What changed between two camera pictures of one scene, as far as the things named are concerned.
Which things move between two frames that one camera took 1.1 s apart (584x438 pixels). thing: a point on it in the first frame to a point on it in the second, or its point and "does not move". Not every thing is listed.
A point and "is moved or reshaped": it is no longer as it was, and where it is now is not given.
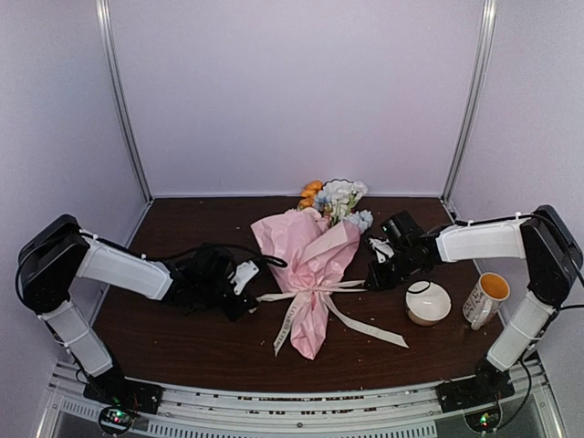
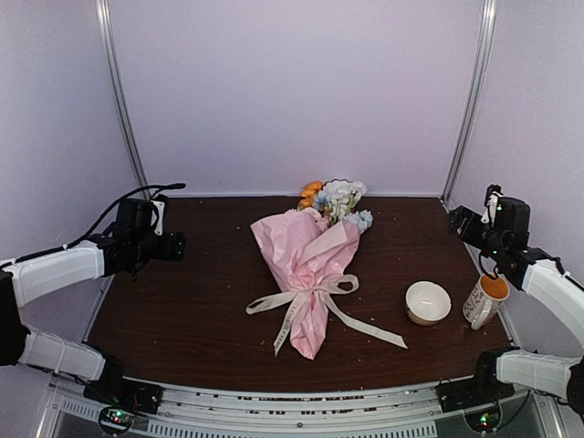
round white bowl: x=427 y=303 does not move
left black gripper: x=245 y=302 to x=167 y=254
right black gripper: x=380 y=282 to x=461 y=213
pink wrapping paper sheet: x=306 y=255 does not move
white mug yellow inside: x=482 y=303 does not move
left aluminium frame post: x=105 y=15 does not move
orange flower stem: x=308 y=193 does not move
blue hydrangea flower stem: x=363 y=219 does not move
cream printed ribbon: x=322 y=291 is moved or reshaped
